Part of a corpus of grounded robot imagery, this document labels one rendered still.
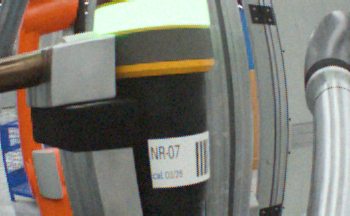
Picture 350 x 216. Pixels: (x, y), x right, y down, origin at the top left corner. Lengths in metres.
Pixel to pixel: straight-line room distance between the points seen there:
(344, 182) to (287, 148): 1.54
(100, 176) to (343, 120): 0.45
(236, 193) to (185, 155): 0.91
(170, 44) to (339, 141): 0.41
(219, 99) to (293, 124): 1.01
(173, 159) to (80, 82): 0.04
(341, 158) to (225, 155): 0.55
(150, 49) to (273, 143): 1.87
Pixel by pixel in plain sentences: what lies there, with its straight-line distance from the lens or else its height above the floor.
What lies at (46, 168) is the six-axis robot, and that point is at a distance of 4.09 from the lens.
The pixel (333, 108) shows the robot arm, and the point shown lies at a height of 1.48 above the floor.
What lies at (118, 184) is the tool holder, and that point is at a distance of 0.25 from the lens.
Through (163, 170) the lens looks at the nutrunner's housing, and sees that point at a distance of 0.26.
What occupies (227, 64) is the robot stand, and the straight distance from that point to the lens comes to 1.16.
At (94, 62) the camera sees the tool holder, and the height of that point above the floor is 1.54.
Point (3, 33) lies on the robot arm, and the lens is 1.12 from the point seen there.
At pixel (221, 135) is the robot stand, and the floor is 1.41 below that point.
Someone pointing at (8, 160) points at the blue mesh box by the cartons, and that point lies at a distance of 7.32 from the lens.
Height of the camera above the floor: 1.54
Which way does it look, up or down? 4 degrees down
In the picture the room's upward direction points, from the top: 4 degrees counter-clockwise
